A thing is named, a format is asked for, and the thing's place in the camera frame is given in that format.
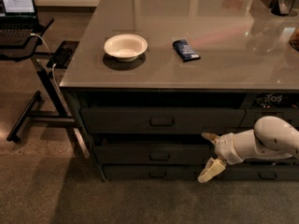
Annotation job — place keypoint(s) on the dark grey top drawer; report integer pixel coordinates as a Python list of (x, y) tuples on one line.
[(161, 120)]

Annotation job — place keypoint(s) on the black laptop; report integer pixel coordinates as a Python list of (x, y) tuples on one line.
[(18, 19)]

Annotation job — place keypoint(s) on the white ceramic bowl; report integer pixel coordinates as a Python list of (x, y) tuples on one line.
[(125, 48)]

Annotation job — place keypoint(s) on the dark grey drawer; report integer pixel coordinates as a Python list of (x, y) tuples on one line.
[(165, 172), (161, 120), (167, 149)]

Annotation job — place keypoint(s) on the brown object at edge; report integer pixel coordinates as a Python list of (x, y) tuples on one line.
[(294, 40)]

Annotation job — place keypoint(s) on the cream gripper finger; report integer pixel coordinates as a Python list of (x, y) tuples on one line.
[(211, 137), (213, 167)]

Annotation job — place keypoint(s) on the black smartphone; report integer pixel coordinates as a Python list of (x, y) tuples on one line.
[(62, 55)]

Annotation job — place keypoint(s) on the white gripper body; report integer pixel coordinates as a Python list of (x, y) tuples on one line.
[(226, 148)]

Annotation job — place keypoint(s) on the right top drawer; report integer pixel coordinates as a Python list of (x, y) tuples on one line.
[(291, 115)]

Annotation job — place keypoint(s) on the dark grey bottom drawer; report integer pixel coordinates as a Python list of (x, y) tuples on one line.
[(165, 172)]

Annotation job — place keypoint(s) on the blue snack bar packet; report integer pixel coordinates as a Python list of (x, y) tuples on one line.
[(185, 51)]

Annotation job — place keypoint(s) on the chips bag in drawer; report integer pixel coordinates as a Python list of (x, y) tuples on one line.
[(268, 100)]

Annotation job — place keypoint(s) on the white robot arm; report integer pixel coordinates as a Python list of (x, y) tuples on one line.
[(270, 138)]

